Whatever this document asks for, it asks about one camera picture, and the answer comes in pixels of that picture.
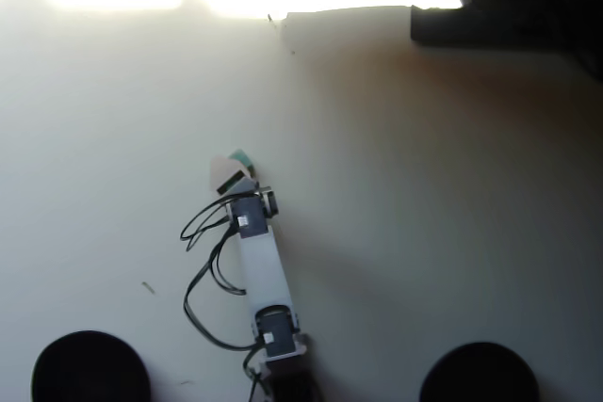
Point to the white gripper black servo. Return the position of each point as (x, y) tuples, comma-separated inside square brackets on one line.
[(240, 188)]

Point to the blue cube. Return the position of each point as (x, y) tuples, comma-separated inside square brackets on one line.
[(242, 157)]

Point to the black round bowl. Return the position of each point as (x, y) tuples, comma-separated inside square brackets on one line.
[(478, 374), (89, 369)]

